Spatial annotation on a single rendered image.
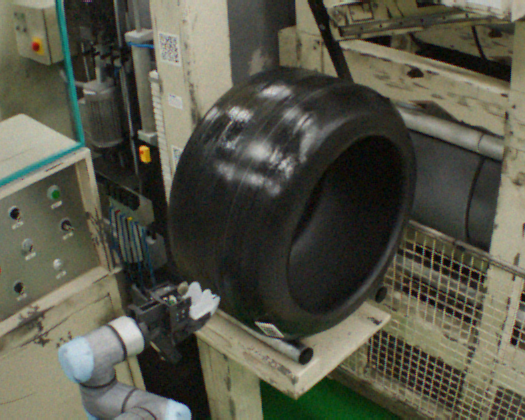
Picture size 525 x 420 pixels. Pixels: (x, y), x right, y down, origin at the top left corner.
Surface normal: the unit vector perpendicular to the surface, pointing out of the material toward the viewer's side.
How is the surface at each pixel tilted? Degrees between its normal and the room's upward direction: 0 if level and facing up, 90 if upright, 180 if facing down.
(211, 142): 42
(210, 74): 90
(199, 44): 90
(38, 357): 90
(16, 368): 90
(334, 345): 0
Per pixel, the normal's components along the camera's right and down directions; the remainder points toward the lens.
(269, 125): -0.37, -0.56
